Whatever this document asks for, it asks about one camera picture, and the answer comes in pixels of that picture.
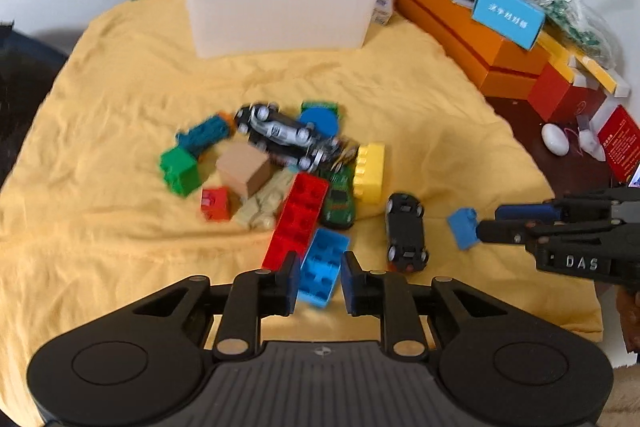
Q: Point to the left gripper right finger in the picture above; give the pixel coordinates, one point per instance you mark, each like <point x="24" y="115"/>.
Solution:
<point x="391" y="299"/>

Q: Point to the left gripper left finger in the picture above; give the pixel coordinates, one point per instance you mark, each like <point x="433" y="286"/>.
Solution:
<point x="251" y="297"/>

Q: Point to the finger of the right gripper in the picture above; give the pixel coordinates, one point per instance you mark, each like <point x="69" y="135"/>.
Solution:
<point x="509" y="232"/>
<point x="544" y="212"/>

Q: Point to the small blue brick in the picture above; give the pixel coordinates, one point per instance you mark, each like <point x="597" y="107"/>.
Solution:
<point x="463" y="223"/>

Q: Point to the light blue large brick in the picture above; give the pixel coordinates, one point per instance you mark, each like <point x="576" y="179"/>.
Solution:
<point x="321" y="267"/>

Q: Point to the dark green toy car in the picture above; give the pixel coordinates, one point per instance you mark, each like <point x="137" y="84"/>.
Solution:
<point x="339" y="208"/>

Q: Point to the yellow brick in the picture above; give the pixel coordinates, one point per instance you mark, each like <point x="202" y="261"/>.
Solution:
<point x="369" y="173"/>

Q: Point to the green square brick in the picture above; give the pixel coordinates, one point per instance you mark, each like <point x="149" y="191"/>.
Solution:
<point x="180" y="171"/>

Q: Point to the black silver toy car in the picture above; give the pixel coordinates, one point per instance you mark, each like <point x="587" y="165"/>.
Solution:
<point x="288" y="142"/>

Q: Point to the blue round disc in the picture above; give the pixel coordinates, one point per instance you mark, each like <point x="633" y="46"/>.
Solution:
<point x="325" y="121"/>

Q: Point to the green toy base plate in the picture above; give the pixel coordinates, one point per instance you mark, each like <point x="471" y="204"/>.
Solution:
<point x="330" y="105"/>

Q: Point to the red long brick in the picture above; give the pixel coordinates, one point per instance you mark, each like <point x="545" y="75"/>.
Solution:
<point x="298" y="220"/>

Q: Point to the beige toy figure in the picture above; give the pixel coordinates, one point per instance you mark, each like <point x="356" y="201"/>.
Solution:
<point x="260" y="211"/>

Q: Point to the red small cube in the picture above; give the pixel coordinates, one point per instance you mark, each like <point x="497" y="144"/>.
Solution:
<point x="216" y="203"/>

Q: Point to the red box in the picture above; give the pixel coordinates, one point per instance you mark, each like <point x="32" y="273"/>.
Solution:
<point x="559" y="101"/>

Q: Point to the tan wooden block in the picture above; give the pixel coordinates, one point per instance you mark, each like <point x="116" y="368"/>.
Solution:
<point x="244" y="169"/>

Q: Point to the orange box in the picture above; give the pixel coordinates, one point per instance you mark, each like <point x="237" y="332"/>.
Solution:
<point x="497" y="66"/>

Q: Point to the teal toy train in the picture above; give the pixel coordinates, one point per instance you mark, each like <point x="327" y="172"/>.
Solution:
<point x="200" y="138"/>

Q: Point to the yellow cloth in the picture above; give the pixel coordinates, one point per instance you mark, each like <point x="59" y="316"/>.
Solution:
<point x="88" y="224"/>

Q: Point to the blue card box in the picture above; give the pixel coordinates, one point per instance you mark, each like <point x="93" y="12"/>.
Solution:
<point x="520" y="21"/>

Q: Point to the small milk carton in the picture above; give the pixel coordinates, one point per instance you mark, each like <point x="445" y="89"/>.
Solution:
<point x="382" y="12"/>

